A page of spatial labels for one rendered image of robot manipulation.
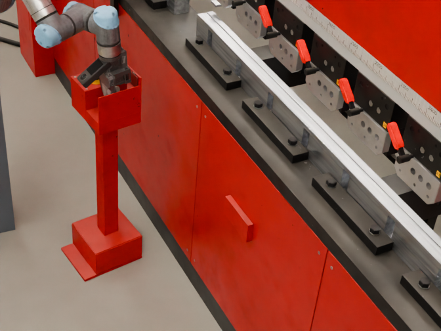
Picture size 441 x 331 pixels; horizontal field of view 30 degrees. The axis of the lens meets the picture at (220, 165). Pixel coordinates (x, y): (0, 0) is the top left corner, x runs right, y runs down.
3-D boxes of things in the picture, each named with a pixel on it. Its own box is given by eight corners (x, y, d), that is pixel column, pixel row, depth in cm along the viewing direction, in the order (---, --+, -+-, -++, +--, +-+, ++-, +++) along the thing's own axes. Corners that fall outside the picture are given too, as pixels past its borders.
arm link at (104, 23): (102, 0, 257) (123, 8, 253) (105, 31, 264) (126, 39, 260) (85, 11, 252) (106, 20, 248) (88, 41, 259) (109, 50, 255)
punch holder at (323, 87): (304, 85, 225) (312, 32, 215) (329, 79, 229) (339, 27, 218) (335, 115, 215) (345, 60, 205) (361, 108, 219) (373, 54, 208)
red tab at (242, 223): (223, 212, 264) (224, 196, 260) (228, 211, 265) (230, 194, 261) (245, 242, 254) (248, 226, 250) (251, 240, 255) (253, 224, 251)
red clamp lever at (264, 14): (258, 5, 229) (269, 37, 228) (271, 2, 231) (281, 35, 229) (255, 7, 231) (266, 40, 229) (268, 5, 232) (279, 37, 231)
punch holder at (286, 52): (267, 50, 239) (273, -2, 228) (292, 44, 242) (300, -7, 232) (294, 76, 229) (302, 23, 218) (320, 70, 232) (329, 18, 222)
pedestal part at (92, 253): (60, 249, 323) (59, 227, 315) (117, 227, 335) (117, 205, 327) (84, 282, 310) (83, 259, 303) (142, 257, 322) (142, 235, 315)
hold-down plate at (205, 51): (184, 45, 281) (185, 37, 279) (199, 42, 283) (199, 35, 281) (226, 90, 261) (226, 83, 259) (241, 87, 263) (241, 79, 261)
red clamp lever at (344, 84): (338, 78, 202) (352, 115, 201) (352, 75, 204) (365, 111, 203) (335, 81, 204) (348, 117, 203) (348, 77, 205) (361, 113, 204)
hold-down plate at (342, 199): (310, 184, 227) (312, 176, 225) (327, 180, 229) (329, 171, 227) (375, 256, 207) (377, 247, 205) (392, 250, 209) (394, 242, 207)
